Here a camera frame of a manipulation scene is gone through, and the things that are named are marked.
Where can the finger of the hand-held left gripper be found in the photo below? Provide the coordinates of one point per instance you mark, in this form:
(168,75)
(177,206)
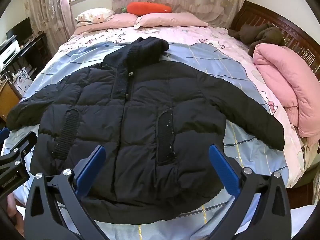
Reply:
(3,135)
(21,146)

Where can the dark desk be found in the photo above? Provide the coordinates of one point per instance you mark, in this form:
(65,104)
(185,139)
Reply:
(37,52)

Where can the printed pink blue bed sheet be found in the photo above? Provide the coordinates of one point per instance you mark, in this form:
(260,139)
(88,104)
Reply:
(200,55)

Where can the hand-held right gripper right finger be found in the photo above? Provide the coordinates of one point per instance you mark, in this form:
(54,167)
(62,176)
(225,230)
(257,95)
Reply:
(222,167)

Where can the white printer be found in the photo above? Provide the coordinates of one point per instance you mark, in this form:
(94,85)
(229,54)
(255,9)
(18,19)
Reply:
(8,51)

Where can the dark brown clothes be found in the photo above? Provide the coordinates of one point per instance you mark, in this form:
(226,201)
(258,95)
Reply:
(260,36)

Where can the orange carrot plush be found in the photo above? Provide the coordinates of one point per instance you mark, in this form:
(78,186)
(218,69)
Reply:
(147,7)

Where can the pink pillow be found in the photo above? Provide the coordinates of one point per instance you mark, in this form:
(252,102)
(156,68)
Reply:
(110,23)
(170,19)

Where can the floral white pillow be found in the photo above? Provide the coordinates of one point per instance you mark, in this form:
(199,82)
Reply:
(93,14)

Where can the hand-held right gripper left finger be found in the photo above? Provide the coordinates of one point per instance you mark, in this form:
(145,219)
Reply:
(92,165)

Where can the folded pink quilt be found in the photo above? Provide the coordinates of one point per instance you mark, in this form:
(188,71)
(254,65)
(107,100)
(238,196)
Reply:
(287,80)

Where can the black puffer jacket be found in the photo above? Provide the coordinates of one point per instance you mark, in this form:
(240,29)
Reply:
(140,105)

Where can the black monitor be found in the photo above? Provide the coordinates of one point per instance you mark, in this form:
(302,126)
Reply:
(20,31)

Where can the wooden bed headboard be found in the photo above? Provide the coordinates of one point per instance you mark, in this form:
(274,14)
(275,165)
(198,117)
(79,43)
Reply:
(252,15)

